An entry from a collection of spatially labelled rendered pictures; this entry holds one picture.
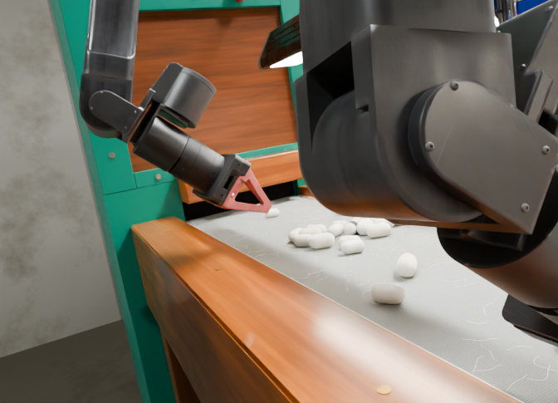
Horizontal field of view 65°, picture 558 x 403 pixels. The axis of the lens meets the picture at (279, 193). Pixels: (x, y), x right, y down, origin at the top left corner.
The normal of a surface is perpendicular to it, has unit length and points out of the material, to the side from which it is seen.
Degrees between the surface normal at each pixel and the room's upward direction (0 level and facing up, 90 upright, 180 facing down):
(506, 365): 0
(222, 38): 90
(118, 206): 90
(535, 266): 123
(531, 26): 47
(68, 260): 90
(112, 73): 85
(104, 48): 69
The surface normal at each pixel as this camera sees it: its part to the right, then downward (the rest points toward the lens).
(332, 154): -0.94, 0.10
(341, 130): -0.94, -0.15
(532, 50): -0.81, -0.52
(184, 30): 0.44, 0.07
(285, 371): -0.16, -0.98
